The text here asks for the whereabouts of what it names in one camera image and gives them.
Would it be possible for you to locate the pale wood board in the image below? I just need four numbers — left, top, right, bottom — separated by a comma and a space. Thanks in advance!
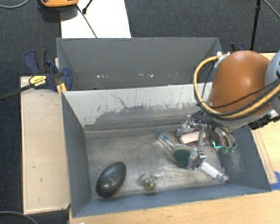
14, 73, 72, 215

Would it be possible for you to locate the small camouflage toy animal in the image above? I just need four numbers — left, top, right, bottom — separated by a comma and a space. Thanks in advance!
140, 172, 159, 191

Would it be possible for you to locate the grey metal bin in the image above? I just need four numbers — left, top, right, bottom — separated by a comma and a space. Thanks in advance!
56, 25, 273, 219

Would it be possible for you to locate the black cylinder on white bracket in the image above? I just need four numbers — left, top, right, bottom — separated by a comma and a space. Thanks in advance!
247, 110, 280, 130

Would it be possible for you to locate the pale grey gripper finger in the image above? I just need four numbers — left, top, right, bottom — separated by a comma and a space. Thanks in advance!
196, 148, 209, 170
187, 150, 200, 170

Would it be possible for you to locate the dark grey egg-shaped object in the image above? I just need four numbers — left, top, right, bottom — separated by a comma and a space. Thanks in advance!
93, 161, 128, 199

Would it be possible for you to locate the white and clear plastic tube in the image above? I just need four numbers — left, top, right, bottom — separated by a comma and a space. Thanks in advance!
199, 159, 229, 183

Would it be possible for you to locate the pink and white oval object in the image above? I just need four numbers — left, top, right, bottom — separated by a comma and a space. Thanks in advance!
178, 130, 207, 148

